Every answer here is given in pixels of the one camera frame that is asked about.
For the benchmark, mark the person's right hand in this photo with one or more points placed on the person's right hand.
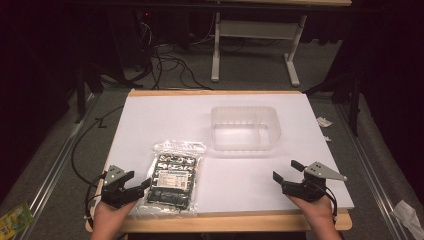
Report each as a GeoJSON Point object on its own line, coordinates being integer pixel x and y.
{"type": "Point", "coordinates": [318, 211]}

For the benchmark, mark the small white paper scrap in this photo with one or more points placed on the small white paper scrap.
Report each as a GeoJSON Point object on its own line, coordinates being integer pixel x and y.
{"type": "Point", "coordinates": [327, 138]}

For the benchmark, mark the metal floor rail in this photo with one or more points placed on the metal floor rail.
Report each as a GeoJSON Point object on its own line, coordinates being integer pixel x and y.
{"type": "Point", "coordinates": [55, 166]}
{"type": "Point", "coordinates": [370, 166]}

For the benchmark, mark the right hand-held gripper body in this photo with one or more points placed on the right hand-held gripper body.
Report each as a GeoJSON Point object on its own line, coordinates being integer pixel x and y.
{"type": "Point", "coordinates": [305, 190]}

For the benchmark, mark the person's left hand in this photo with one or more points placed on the person's left hand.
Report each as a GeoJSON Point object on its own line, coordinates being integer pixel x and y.
{"type": "Point", "coordinates": [108, 216]}

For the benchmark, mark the clear plastic container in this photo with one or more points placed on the clear plastic container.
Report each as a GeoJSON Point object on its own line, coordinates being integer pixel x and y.
{"type": "Point", "coordinates": [246, 128]}

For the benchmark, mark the green printed packet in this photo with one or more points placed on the green printed packet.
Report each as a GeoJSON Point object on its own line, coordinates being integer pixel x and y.
{"type": "Point", "coordinates": [13, 221]}

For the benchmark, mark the crumpled white tissue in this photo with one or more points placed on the crumpled white tissue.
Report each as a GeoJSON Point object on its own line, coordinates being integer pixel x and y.
{"type": "Point", "coordinates": [408, 216]}

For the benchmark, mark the white metal desk frame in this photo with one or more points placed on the white metal desk frame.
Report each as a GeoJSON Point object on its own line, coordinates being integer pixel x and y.
{"type": "Point", "coordinates": [256, 31]}

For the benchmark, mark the dark computer tower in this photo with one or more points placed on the dark computer tower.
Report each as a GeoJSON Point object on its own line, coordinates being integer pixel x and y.
{"type": "Point", "coordinates": [133, 36]}

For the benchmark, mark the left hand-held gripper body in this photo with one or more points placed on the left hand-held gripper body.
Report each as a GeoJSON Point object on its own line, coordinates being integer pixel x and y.
{"type": "Point", "coordinates": [115, 195]}

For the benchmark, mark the clear plastic bag of parts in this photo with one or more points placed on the clear plastic bag of parts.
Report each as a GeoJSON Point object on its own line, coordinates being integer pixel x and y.
{"type": "Point", "coordinates": [173, 180]}

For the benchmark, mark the white table sheet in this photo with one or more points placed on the white table sheet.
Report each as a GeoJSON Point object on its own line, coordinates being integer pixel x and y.
{"type": "Point", "coordinates": [166, 116]}

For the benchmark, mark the black metal stand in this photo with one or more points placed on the black metal stand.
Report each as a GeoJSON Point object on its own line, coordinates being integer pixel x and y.
{"type": "Point", "coordinates": [81, 90]}
{"type": "Point", "coordinates": [354, 100]}

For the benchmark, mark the crumpled white paper scrap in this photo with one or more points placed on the crumpled white paper scrap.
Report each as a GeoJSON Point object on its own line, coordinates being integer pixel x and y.
{"type": "Point", "coordinates": [324, 122]}

